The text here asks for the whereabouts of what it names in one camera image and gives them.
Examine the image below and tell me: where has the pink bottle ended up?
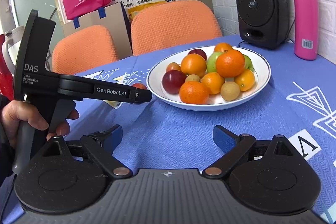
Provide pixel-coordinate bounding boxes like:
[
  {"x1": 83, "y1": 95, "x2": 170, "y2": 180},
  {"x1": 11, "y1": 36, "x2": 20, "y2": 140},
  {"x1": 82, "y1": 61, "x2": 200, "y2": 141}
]
[{"x1": 292, "y1": 0, "x2": 319, "y2": 61}]

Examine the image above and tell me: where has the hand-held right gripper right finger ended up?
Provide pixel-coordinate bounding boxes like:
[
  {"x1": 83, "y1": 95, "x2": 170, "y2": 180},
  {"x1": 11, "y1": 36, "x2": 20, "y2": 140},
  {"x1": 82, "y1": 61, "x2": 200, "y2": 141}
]
[{"x1": 202, "y1": 125, "x2": 303, "y2": 179}]

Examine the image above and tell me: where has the deep orange mandarin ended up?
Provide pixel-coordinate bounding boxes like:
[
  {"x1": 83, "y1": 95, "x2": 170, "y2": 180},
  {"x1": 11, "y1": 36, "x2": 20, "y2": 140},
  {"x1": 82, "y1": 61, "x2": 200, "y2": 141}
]
[
  {"x1": 179, "y1": 81, "x2": 210, "y2": 105},
  {"x1": 216, "y1": 49, "x2": 245, "y2": 78}
]

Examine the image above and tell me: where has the small orange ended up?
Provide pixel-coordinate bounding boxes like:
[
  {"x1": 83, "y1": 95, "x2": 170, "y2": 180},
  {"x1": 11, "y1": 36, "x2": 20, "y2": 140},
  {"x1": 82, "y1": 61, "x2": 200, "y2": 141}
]
[{"x1": 201, "y1": 72, "x2": 225, "y2": 95}]

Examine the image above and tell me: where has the person's left hand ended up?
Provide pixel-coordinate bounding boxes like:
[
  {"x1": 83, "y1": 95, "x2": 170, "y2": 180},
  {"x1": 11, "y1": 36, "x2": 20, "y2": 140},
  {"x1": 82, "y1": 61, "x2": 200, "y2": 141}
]
[{"x1": 1, "y1": 101, "x2": 80, "y2": 142}]

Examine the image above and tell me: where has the white oval plate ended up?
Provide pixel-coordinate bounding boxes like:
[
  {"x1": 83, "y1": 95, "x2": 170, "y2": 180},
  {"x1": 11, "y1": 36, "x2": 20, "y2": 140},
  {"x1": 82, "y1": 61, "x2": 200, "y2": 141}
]
[{"x1": 146, "y1": 46, "x2": 271, "y2": 111}]

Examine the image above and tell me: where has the dark red plum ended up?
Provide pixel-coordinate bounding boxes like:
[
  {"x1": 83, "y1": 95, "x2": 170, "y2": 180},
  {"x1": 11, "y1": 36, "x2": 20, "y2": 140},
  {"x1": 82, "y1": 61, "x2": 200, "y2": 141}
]
[
  {"x1": 188, "y1": 48, "x2": 207, "y2": 60},
  {"x1": 162, "y1": 70, "x2": 187, "y2": 95}
]

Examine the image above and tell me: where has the black speaker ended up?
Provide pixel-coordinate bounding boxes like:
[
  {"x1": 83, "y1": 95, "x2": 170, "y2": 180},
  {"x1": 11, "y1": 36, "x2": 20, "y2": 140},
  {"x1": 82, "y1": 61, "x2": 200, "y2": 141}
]
[{"x1": 234, "y1": 0, "x2": 292, "y2": 50}]

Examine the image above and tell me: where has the red thermos jug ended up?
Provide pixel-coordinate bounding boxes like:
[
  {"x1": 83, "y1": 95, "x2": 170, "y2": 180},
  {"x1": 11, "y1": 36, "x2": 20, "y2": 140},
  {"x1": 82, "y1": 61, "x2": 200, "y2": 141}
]
[{"x1": 0, "y1": 34, "x2": 15, "y2": 101}]

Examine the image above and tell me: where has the brown paper bag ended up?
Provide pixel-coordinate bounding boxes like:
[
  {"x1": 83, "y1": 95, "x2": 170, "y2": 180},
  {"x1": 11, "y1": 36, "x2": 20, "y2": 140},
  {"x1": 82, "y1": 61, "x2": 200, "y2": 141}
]
[{"x1": 62, "y1": 3, "x2": 133, "y2": 56}]

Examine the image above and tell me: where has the white thermos jug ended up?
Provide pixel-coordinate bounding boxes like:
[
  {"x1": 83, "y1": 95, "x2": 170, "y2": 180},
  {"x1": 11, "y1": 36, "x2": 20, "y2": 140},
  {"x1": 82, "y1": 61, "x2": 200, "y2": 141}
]
[{"x1": 2, "y1": 25, "x2": 26, "y2": 75}]

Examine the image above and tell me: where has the round green apple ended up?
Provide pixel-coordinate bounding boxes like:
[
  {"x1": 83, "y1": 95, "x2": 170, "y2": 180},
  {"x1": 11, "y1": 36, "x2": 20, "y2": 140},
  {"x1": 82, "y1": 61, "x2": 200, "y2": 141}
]
[{"x1": 206, "y1": 51, "x2": 223, "y2": 73}]

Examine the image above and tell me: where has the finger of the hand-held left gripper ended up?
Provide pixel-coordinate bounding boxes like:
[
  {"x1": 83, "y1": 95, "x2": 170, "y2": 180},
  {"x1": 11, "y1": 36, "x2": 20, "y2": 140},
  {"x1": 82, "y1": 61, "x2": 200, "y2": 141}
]
[{"x1": 57, "y1": 74, "x2": 153, "y2": 104}]

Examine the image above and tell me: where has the large orange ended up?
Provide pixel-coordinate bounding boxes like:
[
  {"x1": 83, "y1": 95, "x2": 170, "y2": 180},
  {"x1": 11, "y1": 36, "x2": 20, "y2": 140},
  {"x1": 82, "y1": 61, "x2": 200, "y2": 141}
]
[
  {"x1": 214, "y1": 42, "x2": 234, "y2": 53},
  {"x1": 181, "y1": 53, "x2": 207, "y2": 78}
]

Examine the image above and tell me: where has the yellow snack bag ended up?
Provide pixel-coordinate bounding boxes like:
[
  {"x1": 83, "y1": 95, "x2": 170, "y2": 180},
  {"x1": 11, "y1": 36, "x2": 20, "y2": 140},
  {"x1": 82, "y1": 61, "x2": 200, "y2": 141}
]
[{"x1": 127, "y1": 1, "x2": 171, "y2": 24}]

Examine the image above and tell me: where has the small yellow-orange kumquat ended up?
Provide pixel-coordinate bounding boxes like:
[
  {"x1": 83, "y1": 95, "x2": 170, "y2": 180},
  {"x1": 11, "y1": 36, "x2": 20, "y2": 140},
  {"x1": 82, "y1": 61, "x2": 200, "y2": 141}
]
[{"x1": 234, "y1": 69, "x2": 256, "y2": 92}]

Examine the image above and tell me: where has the elongated green apple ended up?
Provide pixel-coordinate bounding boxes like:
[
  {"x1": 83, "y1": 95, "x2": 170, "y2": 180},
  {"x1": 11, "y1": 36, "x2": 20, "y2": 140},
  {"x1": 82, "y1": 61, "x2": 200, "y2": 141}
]
[{"x1": 243, "y1": 54, "x2": 254, "y2": 72}]

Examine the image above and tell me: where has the blue printed tablecloth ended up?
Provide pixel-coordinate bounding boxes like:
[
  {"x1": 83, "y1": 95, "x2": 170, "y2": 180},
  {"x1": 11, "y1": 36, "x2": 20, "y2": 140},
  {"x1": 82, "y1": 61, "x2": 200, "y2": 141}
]
[{"x1": 0, "y1": 35, "x2": 336, "y2": 224}]

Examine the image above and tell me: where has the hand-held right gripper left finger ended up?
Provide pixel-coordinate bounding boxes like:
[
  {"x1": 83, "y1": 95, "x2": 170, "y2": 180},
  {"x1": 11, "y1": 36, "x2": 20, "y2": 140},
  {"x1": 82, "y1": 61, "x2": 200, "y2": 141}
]
[{"x1": 35, "y1": 124, "x2": 133, "y2": 179}]

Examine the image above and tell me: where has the red and yellow plum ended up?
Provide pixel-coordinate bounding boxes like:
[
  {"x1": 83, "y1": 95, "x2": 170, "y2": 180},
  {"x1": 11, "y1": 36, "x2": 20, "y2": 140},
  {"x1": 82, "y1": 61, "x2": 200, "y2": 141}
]
[{"x1": 166, "y1": 62, "x2": 182, "y2": 73}]

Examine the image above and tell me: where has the orange chair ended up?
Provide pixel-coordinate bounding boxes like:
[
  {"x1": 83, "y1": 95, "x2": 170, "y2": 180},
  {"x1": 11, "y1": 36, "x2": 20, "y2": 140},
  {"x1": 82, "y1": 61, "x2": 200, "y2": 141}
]
[
  {"x1": 52, "y1": 25, "x2": 119, "y2": 75},
  {"x1": 130, "y1": 0, "x2": 223, "y2": 56}
]

